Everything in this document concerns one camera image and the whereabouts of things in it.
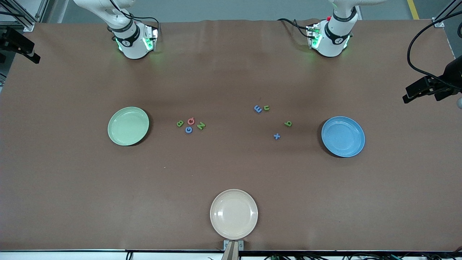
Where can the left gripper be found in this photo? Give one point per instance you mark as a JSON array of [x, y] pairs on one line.
[[442, 87]]

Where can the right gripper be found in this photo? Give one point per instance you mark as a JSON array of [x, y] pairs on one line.
[[8, 37]]

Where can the green letter b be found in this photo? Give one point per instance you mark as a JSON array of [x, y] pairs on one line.
[[180, 123], [287, 124]]

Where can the blue letter m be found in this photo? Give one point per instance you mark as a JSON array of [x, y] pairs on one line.
[[257, 108]]

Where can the blue letter G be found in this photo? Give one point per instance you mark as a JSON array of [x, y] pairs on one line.
[[186, 130]]

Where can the red letter Q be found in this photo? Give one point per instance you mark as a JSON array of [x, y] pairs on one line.
[[193, 123]]

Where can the green letter N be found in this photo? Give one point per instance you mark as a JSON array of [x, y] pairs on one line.
[[201, 125]]

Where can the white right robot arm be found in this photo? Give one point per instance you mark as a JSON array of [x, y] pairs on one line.
[[131, 48]]

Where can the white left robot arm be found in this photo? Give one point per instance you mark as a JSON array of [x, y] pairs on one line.
[[330, 48]]

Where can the blue plate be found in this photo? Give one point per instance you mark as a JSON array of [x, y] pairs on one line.
[[343, 136]]

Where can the green plate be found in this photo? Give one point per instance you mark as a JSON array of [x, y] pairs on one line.
[[128, 126]]

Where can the brown table cover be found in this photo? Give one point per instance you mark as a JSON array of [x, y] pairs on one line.
[[231, 169]]

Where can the beige plate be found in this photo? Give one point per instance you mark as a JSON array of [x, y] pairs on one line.
[[234, 214]]

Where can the aluminium frame profile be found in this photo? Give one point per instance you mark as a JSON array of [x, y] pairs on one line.
[[29, 25], [438, 22]]

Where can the grey camera pole bracket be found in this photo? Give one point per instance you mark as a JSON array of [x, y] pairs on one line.
[[232, 252]]

